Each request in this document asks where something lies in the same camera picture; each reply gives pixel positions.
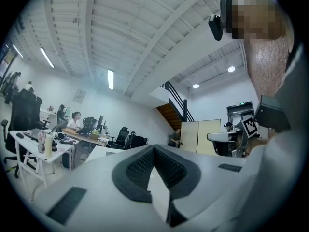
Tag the black head-worn camera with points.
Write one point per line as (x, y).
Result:
(216, 26)

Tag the sticker-covered laptop on stand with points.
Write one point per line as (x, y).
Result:
(87, 126)

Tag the grey doorway frame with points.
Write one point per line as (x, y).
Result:
(239, 109)

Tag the ceiling tube light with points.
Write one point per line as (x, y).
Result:
(47, 57)
(110, 79)
(18, 50)

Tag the wooden staircase with black railing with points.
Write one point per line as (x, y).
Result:
(175, 110)

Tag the cardboard box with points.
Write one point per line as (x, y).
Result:
(94, 136)

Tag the person's right forearm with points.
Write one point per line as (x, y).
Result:
(259, 145)

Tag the black chest-mounted screen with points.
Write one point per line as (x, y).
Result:
(271, 112)

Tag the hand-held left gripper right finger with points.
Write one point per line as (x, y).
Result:
(205, 178)

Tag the round ceiling light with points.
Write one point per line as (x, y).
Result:
(231, 68)
(195, 86)

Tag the black high-back office chair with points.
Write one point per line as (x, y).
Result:
(120, 138)
(25, 110)

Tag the white wall poster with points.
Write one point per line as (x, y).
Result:
(79, 96)

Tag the grey laptop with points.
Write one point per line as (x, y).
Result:
(36, 133)

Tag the wooden desk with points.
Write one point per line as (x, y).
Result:
(82, 138)

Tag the person's shirt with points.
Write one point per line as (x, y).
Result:
(285, 178)

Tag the black computer monitor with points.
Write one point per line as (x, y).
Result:
(101, 122)

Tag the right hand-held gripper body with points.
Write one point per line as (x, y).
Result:
(250, 128)

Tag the person's head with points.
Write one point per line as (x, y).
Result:
(265, 45)

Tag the black computer mouse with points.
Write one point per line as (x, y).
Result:
(20, 135)

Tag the black folding cart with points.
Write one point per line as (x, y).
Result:
(141, 141)

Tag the clear bottle with red label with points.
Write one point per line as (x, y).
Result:
(42, 142)

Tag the white counter desk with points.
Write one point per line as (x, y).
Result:
(48, 115)

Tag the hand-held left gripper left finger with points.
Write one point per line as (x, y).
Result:
(108, 190)

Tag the light wooden panel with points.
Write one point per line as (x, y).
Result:
(201, 135)

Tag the white thermos bottle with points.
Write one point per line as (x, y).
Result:
(49, 146)

